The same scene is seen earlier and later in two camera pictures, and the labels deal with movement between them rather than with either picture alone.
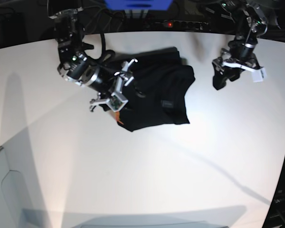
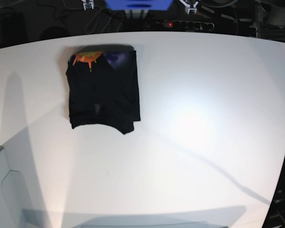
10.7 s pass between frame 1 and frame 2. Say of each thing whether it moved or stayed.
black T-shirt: moved
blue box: stayed
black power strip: stayed
